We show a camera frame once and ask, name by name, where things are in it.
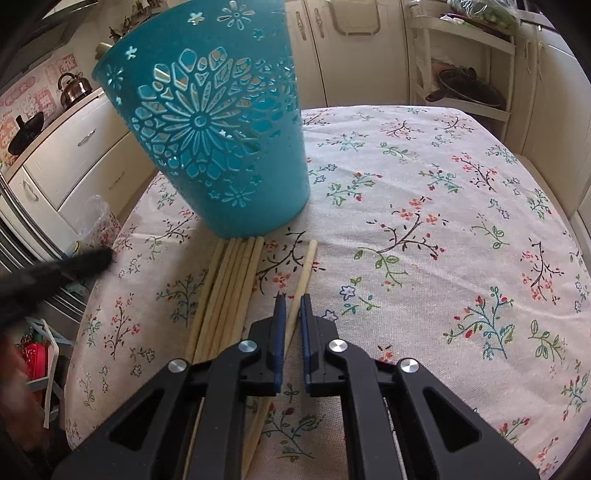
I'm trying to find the black wok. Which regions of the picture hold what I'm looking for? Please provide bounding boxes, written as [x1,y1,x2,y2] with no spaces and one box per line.
[7,112,45,155]

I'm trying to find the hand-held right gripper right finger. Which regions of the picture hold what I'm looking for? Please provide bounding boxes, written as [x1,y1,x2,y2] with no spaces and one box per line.
[300,294,541,480]

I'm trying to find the grey metal door frame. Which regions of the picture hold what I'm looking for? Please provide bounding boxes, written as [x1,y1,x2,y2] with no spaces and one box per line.
[0,175,93,324]

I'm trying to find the beige hanging door bin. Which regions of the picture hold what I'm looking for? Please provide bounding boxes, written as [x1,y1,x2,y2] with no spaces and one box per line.
[332,0,384,35]

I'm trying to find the cream drawer cabinet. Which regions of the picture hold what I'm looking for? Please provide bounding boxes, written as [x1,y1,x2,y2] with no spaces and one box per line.
[0,88,158,232]

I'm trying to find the floral tablecloth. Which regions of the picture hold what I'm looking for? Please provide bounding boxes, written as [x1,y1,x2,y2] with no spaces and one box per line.
[62,105,591,480]

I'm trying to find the teal perforated plastic basket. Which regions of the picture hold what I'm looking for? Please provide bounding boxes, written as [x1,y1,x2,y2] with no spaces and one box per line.
[91,0,311,240]

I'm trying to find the white side shelf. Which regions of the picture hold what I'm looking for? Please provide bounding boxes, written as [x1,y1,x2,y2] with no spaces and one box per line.
[28,318,75,430]

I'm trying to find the white storage rack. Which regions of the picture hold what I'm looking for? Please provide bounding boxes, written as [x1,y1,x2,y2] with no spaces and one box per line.
[409,14,518,139]

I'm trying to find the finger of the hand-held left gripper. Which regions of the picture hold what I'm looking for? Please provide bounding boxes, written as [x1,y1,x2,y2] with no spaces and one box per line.
[0,247,115,333]

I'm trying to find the pink wall stickers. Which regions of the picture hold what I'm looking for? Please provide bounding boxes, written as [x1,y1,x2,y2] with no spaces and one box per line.
[0,53,79,139]

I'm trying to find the steel kettle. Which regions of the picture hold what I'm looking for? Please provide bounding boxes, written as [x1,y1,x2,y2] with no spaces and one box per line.
[58,72,93,106]

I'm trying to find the black frying pan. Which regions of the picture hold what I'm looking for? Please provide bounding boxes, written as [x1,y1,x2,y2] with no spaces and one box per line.
[425,67,506,109]

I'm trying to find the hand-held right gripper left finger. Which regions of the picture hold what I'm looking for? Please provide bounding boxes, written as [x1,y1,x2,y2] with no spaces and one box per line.
[51,295,284,480]

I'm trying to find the cream tall cabinet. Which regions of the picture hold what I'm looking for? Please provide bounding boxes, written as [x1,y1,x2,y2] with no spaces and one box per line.
[508,18,591,222]

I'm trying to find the red plastic container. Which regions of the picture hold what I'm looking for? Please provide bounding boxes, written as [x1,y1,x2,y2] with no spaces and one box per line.
[18,337,49,381]

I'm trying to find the cream door base cabinet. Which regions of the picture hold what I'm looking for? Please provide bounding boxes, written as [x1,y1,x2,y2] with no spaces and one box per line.
[284,0,411,109]

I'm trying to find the clear plastic bag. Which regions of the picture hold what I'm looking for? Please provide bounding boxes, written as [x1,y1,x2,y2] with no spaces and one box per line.
[76,194,114,250]

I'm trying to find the bundle of wooden chopsticks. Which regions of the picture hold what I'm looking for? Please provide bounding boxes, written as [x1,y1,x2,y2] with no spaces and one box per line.
[182,236,265,480]

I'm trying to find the plastic bag of greens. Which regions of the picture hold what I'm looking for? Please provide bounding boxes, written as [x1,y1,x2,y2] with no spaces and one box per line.
[445,0,522,33]

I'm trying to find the single wooden chopstick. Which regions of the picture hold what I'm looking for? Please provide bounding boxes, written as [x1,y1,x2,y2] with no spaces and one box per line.
[242,239,319,480]

